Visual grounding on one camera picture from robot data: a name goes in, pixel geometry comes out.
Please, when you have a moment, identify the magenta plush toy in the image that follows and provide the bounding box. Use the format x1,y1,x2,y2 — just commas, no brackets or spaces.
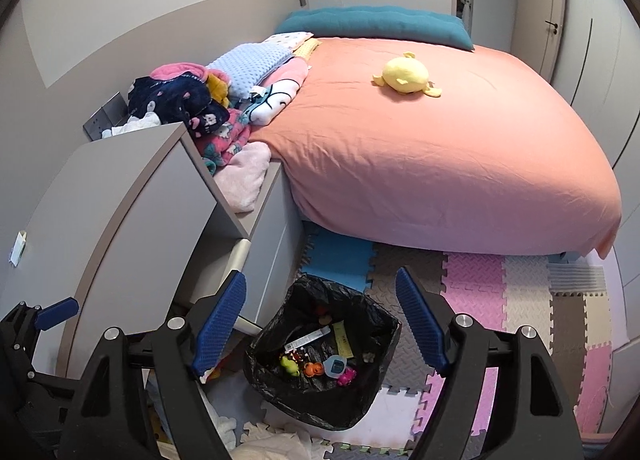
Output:
337,367,356,386

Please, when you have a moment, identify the orange plastic crab toy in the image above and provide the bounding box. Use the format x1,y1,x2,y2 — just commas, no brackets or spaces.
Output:
303,362,324,378

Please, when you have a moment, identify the yellow snack wrapper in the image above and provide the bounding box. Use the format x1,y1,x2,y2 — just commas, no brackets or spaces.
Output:
332,321,354,359

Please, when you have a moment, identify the grey desk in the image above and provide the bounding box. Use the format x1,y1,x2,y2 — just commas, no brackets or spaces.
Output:
1,124,303,378

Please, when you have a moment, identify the black lined trash bin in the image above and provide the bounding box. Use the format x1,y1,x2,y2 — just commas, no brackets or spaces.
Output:
243,273,401,431

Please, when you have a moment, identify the yellow plush on bed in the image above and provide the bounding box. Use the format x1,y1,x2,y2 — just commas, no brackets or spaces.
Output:
371,51,442,98

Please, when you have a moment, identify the black wall socket panel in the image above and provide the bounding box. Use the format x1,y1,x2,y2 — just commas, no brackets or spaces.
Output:
82,92,128,141

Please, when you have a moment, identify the blue toy blister package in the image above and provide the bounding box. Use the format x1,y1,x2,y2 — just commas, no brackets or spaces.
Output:
322,355,347,379

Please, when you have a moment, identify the white long cardboard box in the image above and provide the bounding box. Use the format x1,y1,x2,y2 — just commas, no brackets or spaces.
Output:
284,325,331,354

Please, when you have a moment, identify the salmon pink bed cover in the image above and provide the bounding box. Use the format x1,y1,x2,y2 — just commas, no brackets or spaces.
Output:
252,38,622,255

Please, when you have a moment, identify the navy patterned blanket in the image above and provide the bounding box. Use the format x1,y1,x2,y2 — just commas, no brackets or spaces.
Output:
128,72,230,138

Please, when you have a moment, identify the light blue knit blanket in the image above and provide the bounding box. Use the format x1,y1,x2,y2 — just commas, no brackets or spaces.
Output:
206,42,293,100

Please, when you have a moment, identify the yellow-green plastic toy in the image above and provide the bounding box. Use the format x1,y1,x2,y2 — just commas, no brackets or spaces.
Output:
280,355,300,376

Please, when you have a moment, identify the pink fleece clothing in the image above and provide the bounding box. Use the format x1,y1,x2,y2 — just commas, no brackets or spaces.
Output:
214,141,271,214

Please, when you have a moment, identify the room door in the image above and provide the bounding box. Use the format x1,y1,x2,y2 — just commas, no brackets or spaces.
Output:
456,0,569,86

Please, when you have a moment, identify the teal bed cushion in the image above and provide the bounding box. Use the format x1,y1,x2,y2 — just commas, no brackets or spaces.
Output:
274,6,474,51

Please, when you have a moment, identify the colourful foam floor mat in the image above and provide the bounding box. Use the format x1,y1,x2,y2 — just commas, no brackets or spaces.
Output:
240,221,616,460

